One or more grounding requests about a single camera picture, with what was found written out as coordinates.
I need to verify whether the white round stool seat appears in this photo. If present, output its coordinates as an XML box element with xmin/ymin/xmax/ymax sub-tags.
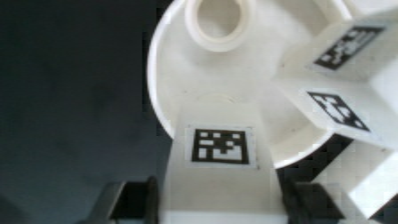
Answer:
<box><xmin>147</xmin><ymin>0</ymin><xmax>349</xmax><ymax>168</ymax></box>

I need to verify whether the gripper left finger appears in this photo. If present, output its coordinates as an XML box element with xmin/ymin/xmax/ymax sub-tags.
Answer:
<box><xmin>74</xmin><ymin>176</ymin><xmax>159</xmax><ymax>224</ymax></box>

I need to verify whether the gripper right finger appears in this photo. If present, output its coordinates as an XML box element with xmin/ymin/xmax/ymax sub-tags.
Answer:
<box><xmin>282</xmin><ymin>181</ymin><xmax>344</xmax><ymax>224</ymax></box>

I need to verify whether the white U-shaped obstacle wall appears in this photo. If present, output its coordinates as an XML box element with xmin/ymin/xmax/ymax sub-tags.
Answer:
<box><xmin>316</xmin><ymin>0</ymin><xmax>398</xmax><ymax>217</ymax></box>

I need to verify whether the white stool leg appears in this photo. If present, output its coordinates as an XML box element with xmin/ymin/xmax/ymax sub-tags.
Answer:
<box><xmin>159</xmin><ymin>101</ymin><xmax>287</xmax><ymax>224</ymax></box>
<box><xmin>275</xmin><ymin>18</ymin><xmax>398</xmax><ymax>151</ymax></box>

